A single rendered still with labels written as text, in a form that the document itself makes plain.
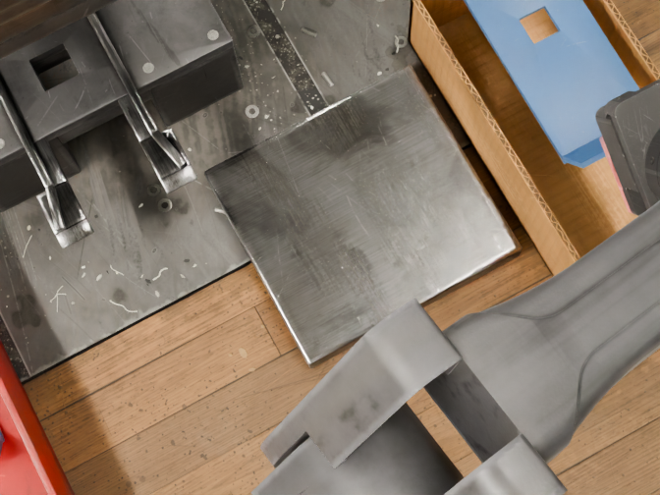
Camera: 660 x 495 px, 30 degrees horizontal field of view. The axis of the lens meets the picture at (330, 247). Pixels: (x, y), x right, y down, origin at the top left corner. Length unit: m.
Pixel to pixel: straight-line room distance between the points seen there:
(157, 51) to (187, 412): 0.25
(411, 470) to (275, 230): 0.39
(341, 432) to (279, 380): 0.38
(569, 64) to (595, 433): 0.25
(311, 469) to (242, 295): 0.38
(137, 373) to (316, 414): 0.40
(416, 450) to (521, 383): 0.07
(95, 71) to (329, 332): 0.24
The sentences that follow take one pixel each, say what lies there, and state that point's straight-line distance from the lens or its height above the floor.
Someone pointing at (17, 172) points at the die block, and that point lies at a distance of 0.88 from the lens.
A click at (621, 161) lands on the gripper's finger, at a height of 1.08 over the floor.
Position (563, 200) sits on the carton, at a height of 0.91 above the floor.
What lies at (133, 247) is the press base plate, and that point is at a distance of 0.90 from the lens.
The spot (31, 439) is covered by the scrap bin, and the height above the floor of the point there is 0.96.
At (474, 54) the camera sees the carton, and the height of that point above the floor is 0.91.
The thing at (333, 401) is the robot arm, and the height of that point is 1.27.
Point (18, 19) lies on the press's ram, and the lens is 0.71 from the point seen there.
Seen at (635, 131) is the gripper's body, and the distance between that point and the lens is 0.72.
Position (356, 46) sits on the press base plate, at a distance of 0.94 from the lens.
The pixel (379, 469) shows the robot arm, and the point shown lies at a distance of 0.51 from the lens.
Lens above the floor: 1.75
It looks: 75 degrees down
